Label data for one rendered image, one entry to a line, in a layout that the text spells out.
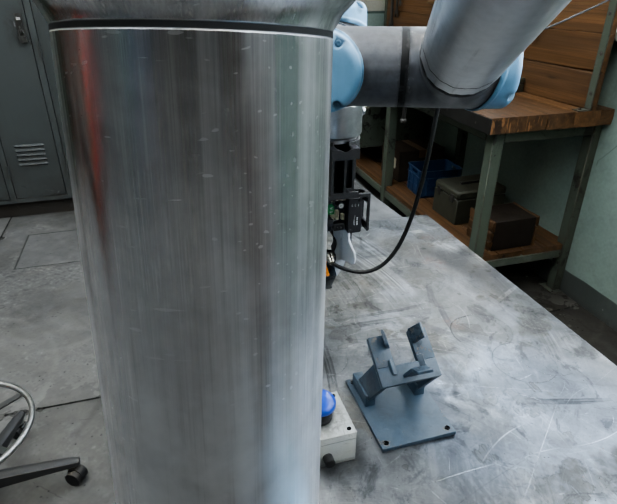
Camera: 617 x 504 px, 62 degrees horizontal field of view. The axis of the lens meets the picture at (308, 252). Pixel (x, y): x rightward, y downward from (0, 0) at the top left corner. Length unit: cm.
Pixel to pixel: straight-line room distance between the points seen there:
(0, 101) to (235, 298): 335
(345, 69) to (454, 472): 46
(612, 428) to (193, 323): 69
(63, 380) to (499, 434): 172
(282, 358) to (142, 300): 5
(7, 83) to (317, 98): 332
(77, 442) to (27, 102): 213
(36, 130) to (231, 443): 334
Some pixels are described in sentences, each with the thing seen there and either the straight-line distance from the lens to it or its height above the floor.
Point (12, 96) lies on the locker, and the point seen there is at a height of 73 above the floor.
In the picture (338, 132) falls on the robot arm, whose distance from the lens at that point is 63.
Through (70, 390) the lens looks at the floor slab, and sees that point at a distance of 211.
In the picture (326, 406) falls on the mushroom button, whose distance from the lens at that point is 62.
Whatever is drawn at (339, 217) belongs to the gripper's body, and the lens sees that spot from 67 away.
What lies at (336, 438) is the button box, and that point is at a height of 84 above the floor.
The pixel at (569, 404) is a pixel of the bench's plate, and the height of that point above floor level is 80.
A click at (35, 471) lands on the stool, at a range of 175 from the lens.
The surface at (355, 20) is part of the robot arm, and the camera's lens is 62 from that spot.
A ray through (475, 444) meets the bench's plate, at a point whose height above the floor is 80.
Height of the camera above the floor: 130
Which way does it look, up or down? 28 degrees down
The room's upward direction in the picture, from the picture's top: straight up
